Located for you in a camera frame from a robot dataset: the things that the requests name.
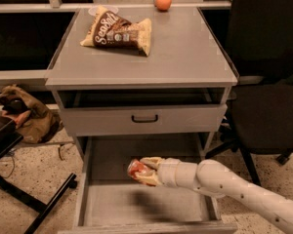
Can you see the black drawer handle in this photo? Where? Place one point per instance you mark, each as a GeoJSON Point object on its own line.
{"type": "Point", "coordinates": [143, 119]}

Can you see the brown sea salt chip bag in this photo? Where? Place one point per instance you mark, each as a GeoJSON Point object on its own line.
{"type": "Point", "coordinates": [109, 30]}

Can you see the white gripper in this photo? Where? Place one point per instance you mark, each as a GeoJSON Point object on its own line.
{"type": "Point", "coordinates": [168, 173]}

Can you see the black office chair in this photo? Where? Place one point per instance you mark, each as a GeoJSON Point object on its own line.
{"type": "Point", "coordinates": [260, 45]}

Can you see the clear plastic cup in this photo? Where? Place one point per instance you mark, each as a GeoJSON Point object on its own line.
{"type": "Point", "coordinates": [102, 8]}

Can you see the brown backpack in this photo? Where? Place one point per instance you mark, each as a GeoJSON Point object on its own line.
{"type": "Point", "coordinates": [34, 120]}

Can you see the closed grey top drawer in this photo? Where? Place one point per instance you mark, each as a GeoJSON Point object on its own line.
{"type": "Point", "coordinates": [112, 121]}

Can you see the open grey middle drawer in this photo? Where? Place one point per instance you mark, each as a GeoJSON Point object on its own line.
{"type": "Point", "coordinates": [110, 202]}

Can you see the orange fruit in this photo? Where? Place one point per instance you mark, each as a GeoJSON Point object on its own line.
{"type": "Point", "coordinates": [162, 5]}

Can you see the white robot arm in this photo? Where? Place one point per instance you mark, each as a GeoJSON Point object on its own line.
{"type": "Point", "coordinates": [211, 178]}

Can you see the grey drawer cabinet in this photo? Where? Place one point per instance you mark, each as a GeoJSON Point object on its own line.
{"type": "Point", "coordinates": [185, 67]}

